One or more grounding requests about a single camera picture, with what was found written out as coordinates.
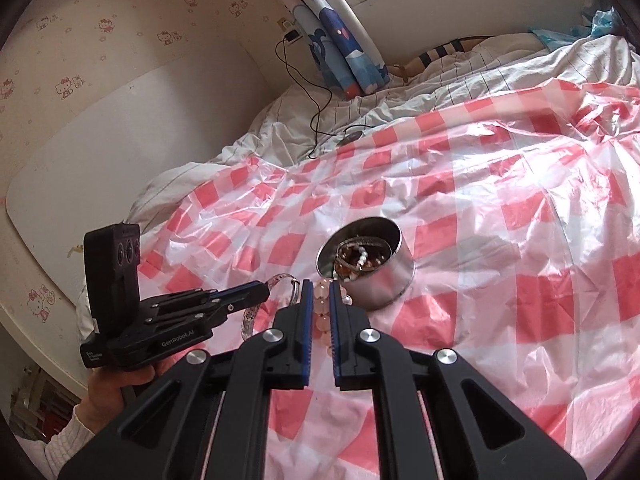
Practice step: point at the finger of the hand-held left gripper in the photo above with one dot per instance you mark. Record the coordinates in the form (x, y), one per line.
(250, 291)

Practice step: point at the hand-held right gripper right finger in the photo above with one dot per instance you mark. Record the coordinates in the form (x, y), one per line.
(337, 350)

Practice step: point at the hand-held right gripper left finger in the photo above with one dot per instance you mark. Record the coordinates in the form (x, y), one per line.
(307, 340)

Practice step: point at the translucent pink bangle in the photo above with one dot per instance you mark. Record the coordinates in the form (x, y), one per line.
(248, 320)

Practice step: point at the round steel bowl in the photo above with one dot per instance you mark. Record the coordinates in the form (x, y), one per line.
(385, 280)

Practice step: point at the person's left forearm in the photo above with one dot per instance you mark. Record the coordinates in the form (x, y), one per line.
(55, 440)

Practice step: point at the person's left hand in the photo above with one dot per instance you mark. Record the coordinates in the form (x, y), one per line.
(107, 392)

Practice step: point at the white headboard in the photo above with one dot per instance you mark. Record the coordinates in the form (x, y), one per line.
(125, 160)

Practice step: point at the cluttered shelf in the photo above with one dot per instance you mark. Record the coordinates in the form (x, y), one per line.
(40, 400)

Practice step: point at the round dark charger puck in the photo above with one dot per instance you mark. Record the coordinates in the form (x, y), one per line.
(351, 137)

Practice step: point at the red checked plastic sheet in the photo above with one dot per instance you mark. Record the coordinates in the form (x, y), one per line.
(475, 210)

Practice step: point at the blue printed curtain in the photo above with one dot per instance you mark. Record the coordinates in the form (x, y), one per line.
(340, 55)

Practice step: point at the black charger plug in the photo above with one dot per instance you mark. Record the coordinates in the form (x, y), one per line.
(292, 37)

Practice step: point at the white bed quilt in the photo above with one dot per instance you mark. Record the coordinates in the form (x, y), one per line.
(475, 85)

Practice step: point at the striped beige pillow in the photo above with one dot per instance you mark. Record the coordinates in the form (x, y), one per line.
(440, 52)

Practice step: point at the blue plastic bag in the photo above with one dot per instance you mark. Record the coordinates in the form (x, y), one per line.
(602, 22)

